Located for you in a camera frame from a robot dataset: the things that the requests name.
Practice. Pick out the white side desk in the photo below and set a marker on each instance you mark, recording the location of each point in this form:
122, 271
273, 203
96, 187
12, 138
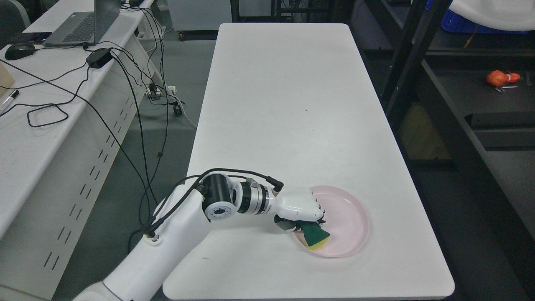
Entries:
58, 143

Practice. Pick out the black metal rack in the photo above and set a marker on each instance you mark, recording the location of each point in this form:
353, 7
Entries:
489, 131

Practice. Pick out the orange mesh bag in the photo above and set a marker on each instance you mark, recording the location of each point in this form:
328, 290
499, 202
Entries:
498, 78

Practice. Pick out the white power strip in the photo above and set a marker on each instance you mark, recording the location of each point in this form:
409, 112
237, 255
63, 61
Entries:
153, 91

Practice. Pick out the white robotic left hand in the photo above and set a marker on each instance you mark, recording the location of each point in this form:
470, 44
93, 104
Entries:
296, 204

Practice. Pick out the white folding table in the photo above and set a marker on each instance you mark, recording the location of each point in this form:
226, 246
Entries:
294, 101

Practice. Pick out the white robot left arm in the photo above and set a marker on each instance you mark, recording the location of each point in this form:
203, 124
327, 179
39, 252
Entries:
176, 228

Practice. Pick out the black smartphone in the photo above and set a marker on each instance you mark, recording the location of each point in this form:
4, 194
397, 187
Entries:
29, 38

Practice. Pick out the green yellow sponge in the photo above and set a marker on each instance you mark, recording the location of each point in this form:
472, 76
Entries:
314, 235

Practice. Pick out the grey laptop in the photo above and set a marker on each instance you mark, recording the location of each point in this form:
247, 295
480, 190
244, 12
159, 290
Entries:
86, 27

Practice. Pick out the black marker pen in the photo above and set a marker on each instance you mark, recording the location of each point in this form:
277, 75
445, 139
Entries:
8, 100

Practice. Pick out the pink round plate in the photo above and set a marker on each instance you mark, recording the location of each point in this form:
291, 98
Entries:
347, 222

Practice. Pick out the black power adapter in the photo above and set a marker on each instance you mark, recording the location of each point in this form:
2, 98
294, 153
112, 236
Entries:
99, 58

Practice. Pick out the black computer mouse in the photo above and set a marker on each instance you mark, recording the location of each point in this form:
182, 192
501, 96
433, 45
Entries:
19, 51

